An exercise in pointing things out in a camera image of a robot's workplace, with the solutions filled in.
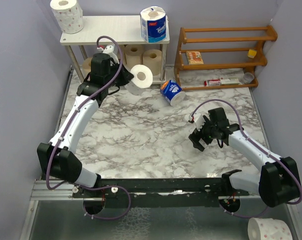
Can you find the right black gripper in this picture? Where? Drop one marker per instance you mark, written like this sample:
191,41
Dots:
196,136

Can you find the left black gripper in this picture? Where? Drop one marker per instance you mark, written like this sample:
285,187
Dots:
126,77

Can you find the white red-dotted roll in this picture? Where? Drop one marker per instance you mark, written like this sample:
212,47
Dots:
142,79
69,15

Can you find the brown paper roll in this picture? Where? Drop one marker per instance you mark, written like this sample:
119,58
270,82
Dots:
121,54
134,55
152,59
86,67

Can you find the blue roll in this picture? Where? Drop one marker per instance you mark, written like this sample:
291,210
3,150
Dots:
153,24
172,92

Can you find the white red-dotted roll front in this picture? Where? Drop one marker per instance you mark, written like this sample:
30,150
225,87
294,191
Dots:
69,15

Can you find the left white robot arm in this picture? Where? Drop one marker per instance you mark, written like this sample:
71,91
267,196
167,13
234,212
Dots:
57,157

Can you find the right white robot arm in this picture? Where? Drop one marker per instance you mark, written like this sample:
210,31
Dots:
278,181

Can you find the white two-tier shelf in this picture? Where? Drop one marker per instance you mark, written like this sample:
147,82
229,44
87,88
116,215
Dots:
125,29

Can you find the black base crossbar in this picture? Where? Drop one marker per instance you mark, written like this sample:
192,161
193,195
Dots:
161,192

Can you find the red white box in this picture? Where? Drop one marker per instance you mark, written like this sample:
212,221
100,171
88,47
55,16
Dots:
212,83

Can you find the white green box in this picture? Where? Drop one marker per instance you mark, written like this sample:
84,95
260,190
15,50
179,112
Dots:
229,81

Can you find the orange patterned booklet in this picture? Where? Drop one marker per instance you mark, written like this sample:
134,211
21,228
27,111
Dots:
194,58

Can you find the brown wooden rack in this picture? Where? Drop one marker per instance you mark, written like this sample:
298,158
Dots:
248,66

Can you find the clear plastic cup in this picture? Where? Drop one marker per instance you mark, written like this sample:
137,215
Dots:
248,77

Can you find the yellow cap jar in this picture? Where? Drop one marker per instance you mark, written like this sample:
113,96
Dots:
252,53

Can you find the white dotted roll bottom corner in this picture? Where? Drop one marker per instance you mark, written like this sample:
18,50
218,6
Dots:
268,229

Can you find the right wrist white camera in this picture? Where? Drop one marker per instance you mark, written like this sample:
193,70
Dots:
197,119

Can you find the wrist white camera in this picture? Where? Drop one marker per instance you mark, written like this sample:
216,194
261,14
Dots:
111,50
197,119

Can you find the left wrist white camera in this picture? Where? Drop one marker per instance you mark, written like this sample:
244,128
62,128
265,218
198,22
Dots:
111,50

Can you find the aluminium rail frame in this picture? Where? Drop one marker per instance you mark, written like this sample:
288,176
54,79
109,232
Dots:
40,192

